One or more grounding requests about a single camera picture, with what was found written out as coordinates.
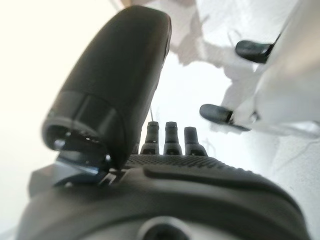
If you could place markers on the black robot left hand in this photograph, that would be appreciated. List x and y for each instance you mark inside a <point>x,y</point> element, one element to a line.
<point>112,87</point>

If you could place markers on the black robot left foot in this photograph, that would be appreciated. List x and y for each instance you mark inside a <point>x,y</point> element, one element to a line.
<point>216,113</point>

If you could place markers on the black robot foot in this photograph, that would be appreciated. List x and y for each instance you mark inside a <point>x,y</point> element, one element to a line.
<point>216,113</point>
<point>252,50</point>

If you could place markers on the black robot right foot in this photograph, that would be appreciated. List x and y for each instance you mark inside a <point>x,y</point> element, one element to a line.
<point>252,50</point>

